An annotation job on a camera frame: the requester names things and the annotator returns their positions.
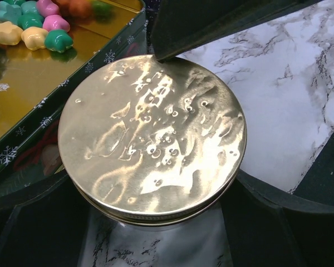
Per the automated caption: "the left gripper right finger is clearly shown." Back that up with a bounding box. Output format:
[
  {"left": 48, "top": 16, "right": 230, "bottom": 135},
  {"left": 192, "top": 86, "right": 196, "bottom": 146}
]
[{"left": 221, "top": 132, "right": 334, "bottom": 266}]

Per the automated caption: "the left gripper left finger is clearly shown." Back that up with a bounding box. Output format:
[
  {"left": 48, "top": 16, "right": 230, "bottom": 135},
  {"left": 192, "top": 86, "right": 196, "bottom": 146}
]
[{"left": 0, "top": 172, "right": 89, "bottom": 266}]

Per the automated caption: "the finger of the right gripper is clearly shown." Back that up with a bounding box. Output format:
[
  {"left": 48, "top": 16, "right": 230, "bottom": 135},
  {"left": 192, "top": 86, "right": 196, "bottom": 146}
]
[{"left": 151, "top": 0, "right": 318, "bottom": 62}]

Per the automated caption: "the gold jar lid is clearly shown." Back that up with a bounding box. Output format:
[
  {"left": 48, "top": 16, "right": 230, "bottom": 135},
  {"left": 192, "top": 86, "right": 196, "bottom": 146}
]
[{"left": 58, "top": 55, "right": 247, "bottom": 226}]

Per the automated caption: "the gold candy tin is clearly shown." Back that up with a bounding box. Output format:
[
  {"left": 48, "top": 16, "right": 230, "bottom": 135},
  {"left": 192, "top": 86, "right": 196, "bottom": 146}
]
[{"left": 0, "top": 1, "right": 148, "bottom": 197}]

